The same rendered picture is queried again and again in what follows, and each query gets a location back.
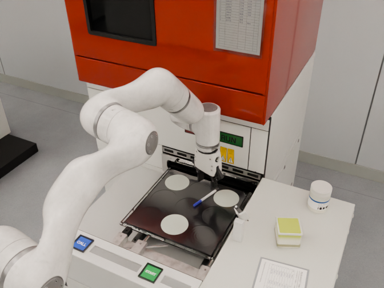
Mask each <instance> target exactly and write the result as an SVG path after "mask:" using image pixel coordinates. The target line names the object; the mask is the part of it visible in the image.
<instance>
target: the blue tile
mask: <svg viewBox="0 0 384 288"><path fill-rule="evenodd" d="M90 242H91V240H89V239H86V238H84V237H80V238H79V239H78V240H77V241H76V242H75V243H74V247H76V248H78V249H80V250H84V249H85V248H86V247H87V246H88V244H89V243H90Z"/></svg>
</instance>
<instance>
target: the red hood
mask: <svg viewBox="0 0 384 288"><path fill-rule="evenodd" d="M322 5H323V0H65V6H66V12H67V18H68V22H69V28H70V34H71V40H72V44H73V50H74V56H75V62H76V66H77V72H78V78H79V80H80V81H83V82H87V83H92V84H95V85H100V86H104V87H109V88H112V89H113V88H117V87H121V86H124V85H126V84H128V83H130V82H132V81H134V80H136V79H137V78H139V77H140V76H141V75H142V74H144V73H145V72H147V71H148V70H150V69H152V68H155V67H161V68H164V69H166V70H168V71H169V72H171V73H172V74H174V75H175V76H176V77H177V78H178V79H179V80H180V81H181V82H182V83H183V84H184V85H185V86H186V87H187V88H188V89H189V90H190V91H191V92H192V93H193V94H194V95H195V96H196V97H197V98H198V99H199V100H200V101H201V102H202V103H207V102H209V103H214V104H217V105H218V106H219V107H220V108H221V115H225V116H228V117H232V118H236V119H241V120H244V121H249V122H253V123H258V124H261V125H265V123H266V122H267V120H268V119H269V118H270V116H271V115H272V113H273V112H274V110H275V109H276V107H277V106H278V104H279V103H280V101H281V100H282V98H283V97H284V95H285V94H286V93H287V91H288V89H289V88H290V86H291V85H292V84H293V82H294V81H295V79H296V77H297V76H298V75H299V73H300V72H301V70H302V69H303V67H304V66H305V64H306V63H307V61H308V60H309V58H310V57H311V56H312V54H313V52H314V51H315V47H316V42H317V36H318V29H319V23H320V18H321V12H322Z"/></svg>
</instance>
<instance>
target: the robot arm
mask: <svg viewBox="0 0 384 288"><path fill-rule="evenodd" d="M159 106H160V107H161V108H163V109H164V110H166V111H167V112H168V113H170V119H171V121H172V122H173V123H174V124H176V125H177V126H179V127H181V128H183V129H185V130H188V131H191V132H193V133H194V134H195V144H196V148H195V156H194V159H192V160H191V161H192V163H193V164H194V167H195V168H196V172H197V181H198V182H200V181H201V180H203V179H204V172H205V173H206V174H208V175H210V177H211V182H210V190H213V189H214V188H216V187H217V181H218V180H220V179H222V178H224V176H223V174H222V172H221V171H222V160H221V152H220V150H219V148H220V145H219V140H220V122H221V108H220V107H219V106H218V105H217V104H214V103H209V102H207V103H202V102H201V101H200V100H199V99H198V98H197V97H196V96H195V95H194V94H193V93H192V92H191V91H190V90H189V89H188V88H187V87H186V86H185V85H184V84H183V83H182V82H181V81H180V80H179V79H178V78H177V77H176V76H175V75H174V74H172V73H171V72H169V71H168V70H166V69H164V68H161V67H155V68H152V69H150V70H148V71H147V72H145V73H144V74H142V75H141V76H140V77H139V78H137V79H136V80H134V81H132V82H130V83H128V84H126V85H124V86H121V87H117V88H113V89H109V90H106V91H103V92H100V93H98V94H96V95H95V96H93V97H91V98H90V99H89V100H88V101H87V102H86V103H85V104H84V106H83V107H82V109H81V112H80V122H81V125H82V127H83V128H84V130H85V131H86V132H88V133H89V134H90V135H92V136H94V137H95V138H97V139H99V140H101V141H103V142H105V143H107V144H108V145H107V146H106V147H105V148H103V149H102V150H100V151H98V152H95V153H92V154H88V155H84V156H81V157H78V158H76V159H74V160H72V161H71V162H70V163H69V164H68V165H67V166H66V167H65V168H64V170H63V171H62V172H61V173H60V175H59V177H58V178H57V179H56V181H55V182H54V183H53V185H52V187H51V188H50V190H49V192H48V194H47V196H46V198H45V201H44V204H43V209H42V216H43V231H42V236H41V240H40V242H39V244H37V243H36V242H35V241H34V240H32V239H31V238H30V237H28V236H27V235H26V234H25V233H23V232H21V231H20V230H18V229H16V228H14V227H11V226H0V288H64V286H65V283H66V280H67V276H68V273H69V268H70V263H71V257H72V253H73V247H74V241H75V237H76V234H77V231H78V228H79V226H80V224H81V221H82V219H83V217H84V215H85V213H86V212H87V210H88V208H89V207H90V205H91V204H92V202H93V201H94V200H95V198H96V197H97V195H98V194H99V192H100V191H101V190H102V188H103V187H104V186H105V184H107V183H108V182H109V181H110V180H112V179H113V178H114V177H116V176H118V175H120V174H122V173H124V172H126V171H128V170H131V169H133V168H136V167H138V166H140V165H142V164H143V163H145V162H146V161H147V160H148V159H149V158H150V157H151V156H152V155H153V154H154V152H155V150H156V148H157V145H158V132H157V130H156V128H155V126H154V124H153V123H152V122H151V121H150V120H148V119H147V118H145V117H143V116H141V115H139V114H137V112H141V111H146V110H150V109H154V108H157V107H159ZM214 176H215V178H214Z"/></svg>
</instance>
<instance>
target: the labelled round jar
mask: <svg viewBox="0 0 384 288"><path fill-rule="evenodd" d="M332 189H333V188H332V186H331V184H329V183H328V182H326V181H322V180H317V181H314V182H312V184H311V188H310V193H309V198H308V202H307V206H308V208H309V209H310V210H311V211H312V212H315V213H324V212H326V211H327V209H328V206H329V202H330V197H331V192H332Z"/></svg>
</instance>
